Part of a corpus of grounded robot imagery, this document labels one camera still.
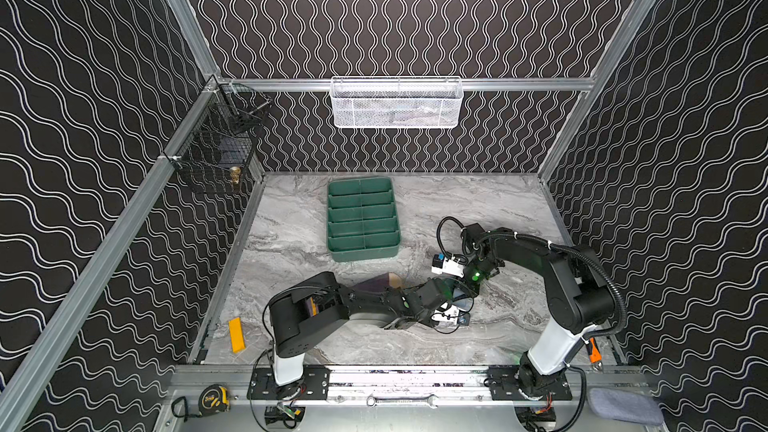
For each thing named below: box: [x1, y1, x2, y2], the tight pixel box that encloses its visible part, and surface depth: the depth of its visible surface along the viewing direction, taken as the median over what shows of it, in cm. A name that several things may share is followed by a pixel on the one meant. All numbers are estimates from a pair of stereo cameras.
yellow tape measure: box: [198, 384, 231, 416], surface depth 71 cm
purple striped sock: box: [352, 272, 402, 292], surface depth 92 cm
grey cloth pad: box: [588, 387, 664, 426], surface depth 71 cm
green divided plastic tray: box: [327, 176, 401, 262], surface depth 104 cm
